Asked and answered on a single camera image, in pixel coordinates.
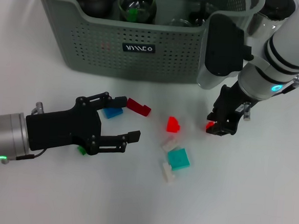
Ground black round teapot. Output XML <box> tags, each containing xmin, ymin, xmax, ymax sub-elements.
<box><xmin>75</xmin><ymin>0</ymin><xmax>118</xmax><ymax>19</ymax></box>

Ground blue square toy brick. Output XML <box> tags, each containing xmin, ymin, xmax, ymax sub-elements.
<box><xmin>102</xmin><ymin>106</ymin><xmax>124</xmax><ymax>120</ymax></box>

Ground white studded toy brick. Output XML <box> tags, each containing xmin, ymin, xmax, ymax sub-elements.
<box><xmin>161</xmin><ymin>135</ymin><xmax>181</xmax><ymax>152</ymax></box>

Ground gripper silver fitting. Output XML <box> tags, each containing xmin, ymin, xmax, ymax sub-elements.
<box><xmin>31</xmin><ymin>101</ymin><xmax>46</xmax><ymax>116</ymax></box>
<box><xmin>242</xmin><ymin>101</ymin><xmax>252</xmax><ymax>122</ymax></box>

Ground right gripper silver fitting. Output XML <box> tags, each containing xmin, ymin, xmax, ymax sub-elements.
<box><xmin>242</xmin><ymin>101</ymin><xmax>252</xmax><ymax>122</ymax></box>

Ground white notched toy brick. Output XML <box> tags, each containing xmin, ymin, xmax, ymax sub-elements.
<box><xmin>159</xmin><ymin>162</ymin><xmax>177</xmax><ymax>186</ymax></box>

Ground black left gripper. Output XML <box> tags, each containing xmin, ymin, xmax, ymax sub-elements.
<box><xmin>23</xmin><ymin>85</ymin><xmax>144</xmax><ymax>160</ymax></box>

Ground teal square toy brick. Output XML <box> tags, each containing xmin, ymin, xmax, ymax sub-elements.
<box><xmin>165</xmin><ymin>147</ymin><xmax>191</xmax><ymax>171</ymax></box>

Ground dark red toy brick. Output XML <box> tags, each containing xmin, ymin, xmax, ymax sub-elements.
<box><xmin>125</xmin><ymin>97</ymin><xmax>153</xmax><ymax>117</ymax></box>

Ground grey-green perforated storage bin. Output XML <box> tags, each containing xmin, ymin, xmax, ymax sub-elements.
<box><xmin>24</xmin><ymin>0</ymin><xmax>266</xmax><ymax>89</ymax></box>

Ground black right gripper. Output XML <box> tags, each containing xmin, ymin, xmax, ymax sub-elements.
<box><xmin>205</xmin><ymin>81</ymin><xmax>257</xmax><ymax>138</ymax></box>

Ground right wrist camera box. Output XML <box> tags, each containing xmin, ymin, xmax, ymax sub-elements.
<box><xmin>196</xmin><ymin>12</ymin><xmax>257</xmax><ymax>94</ymax></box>

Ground glass teacup with black sleeve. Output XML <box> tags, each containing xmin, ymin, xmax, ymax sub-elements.
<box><xmin>187</xmin><ymin>1</ymin><xmax>212</xmax><ymax>29</ymax></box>
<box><xmin>116</xmin><ymin>0</ymin><xmax>158</xmax><ymax>25</ymax></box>
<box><xmin>165</xmin><ymin>17</ymin><xmax>194</xmax><ymax>28</ymax></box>
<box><xmin>119</xmin><ymin>2</ymin><xmax>158</xmax><ymax>25</ymax></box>

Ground left gripper silver fitting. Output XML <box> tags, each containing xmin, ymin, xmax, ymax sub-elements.
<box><xmin>31</xmin><ymin>101</ymin><xmax>46</xmax><ymax>116</ymax></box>

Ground orange-red sloped toy brick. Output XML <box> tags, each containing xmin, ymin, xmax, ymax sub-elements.
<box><xmin>165</xmin><ymin>115</ymin><xmax>182</xmax><ymax>133</ymax></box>

